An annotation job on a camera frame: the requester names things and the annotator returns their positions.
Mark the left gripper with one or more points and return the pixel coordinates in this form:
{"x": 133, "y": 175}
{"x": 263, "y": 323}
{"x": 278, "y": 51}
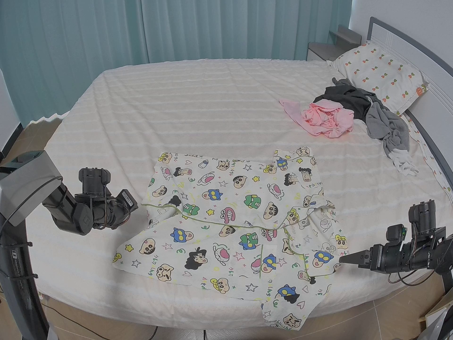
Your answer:
{"x": 116, "y": 209}

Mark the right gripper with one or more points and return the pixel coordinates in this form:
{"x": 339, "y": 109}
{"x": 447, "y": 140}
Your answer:
{"x": 387, "y": 257}

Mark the white printed pyjama top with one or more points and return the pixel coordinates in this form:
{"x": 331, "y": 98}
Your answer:
{"x": 230, "y": 225}

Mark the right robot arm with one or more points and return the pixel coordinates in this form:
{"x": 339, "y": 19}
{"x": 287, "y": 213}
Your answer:
{"x": 423, "y": 221}

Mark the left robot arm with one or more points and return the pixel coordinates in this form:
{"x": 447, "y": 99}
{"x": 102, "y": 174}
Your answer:
{"x": 24, "y": 186}

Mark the pale wooden bedside table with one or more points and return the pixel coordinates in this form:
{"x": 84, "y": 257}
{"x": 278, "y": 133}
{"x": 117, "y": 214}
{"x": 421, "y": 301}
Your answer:
{"x": 439, "y": 308}

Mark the white garment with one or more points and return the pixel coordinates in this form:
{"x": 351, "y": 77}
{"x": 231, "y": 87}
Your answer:
{"x": 403, "y": 161}

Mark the grey garment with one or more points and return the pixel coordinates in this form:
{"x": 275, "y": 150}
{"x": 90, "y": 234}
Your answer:
{"x": 385, "y": 126}

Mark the bed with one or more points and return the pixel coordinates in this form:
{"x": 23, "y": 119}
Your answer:
{"x": 212, "y": 101}

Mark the pink garment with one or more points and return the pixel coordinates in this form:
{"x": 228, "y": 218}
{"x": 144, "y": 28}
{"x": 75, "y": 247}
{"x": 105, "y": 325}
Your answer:
{"x": 325, "y": 120}

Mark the black garment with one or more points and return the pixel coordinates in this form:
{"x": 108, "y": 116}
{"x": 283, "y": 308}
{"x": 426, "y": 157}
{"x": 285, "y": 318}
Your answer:
{"x": 348, "y": 99}

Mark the white printed pillow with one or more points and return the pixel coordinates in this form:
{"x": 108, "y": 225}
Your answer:
{"x": 382, "y": 73}

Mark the blue-green curtain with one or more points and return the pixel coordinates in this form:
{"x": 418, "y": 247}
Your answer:
{"x": 177, "y": 19}

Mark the grey bedside table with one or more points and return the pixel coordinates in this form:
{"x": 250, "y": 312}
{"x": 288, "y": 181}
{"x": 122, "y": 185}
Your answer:
{"x": 329, "y": 50}

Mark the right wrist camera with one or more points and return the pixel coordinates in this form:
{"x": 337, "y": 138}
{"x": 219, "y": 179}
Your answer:
{"x": 395, "y": 233}

